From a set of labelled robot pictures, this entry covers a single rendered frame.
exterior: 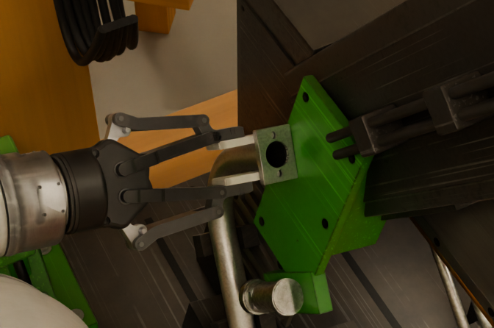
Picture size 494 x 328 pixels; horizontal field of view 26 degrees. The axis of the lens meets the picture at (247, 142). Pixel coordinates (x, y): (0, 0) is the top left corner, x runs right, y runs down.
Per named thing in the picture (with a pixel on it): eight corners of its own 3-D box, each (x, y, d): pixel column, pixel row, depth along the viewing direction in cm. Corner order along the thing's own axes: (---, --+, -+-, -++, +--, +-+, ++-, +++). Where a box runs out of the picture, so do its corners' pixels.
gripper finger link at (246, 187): (207, 188, 104) (212, 218, 104) (252, 180, 106) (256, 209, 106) (200, 188, 105) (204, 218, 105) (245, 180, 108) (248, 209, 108)
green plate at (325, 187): (367, 284, 114) (435, 141, 101) (302, 302, 110) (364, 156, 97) (314, 207, 121) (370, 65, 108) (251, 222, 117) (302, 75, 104)
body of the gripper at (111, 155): (76, 243, 94) (170, 223, 99) (59, 148, 94) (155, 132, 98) (48, 239, 101) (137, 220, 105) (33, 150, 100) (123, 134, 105)
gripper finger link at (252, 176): (224, 178, 104) (226, 186, 104) (285, 167, 107) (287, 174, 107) (210, 179, 107) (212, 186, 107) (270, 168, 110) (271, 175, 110)
